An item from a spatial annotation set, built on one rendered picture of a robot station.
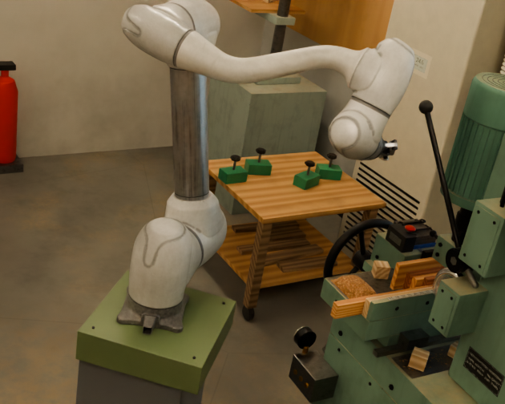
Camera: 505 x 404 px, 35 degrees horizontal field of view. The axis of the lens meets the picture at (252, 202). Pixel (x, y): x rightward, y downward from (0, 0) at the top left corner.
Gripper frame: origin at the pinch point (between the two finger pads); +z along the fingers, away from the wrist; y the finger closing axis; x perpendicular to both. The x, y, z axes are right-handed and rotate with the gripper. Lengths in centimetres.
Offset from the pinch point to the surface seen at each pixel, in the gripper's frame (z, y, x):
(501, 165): -21.4, 31.4, -9.0
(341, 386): 6, -18, -63
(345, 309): -19.7, -8.5, -40.6
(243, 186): 107, -83, 8
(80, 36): 158, -196, 108
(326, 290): -5.7, -16.9, -35.9
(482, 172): -16.4, 26.6, -9.7
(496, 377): -17, 26, -58
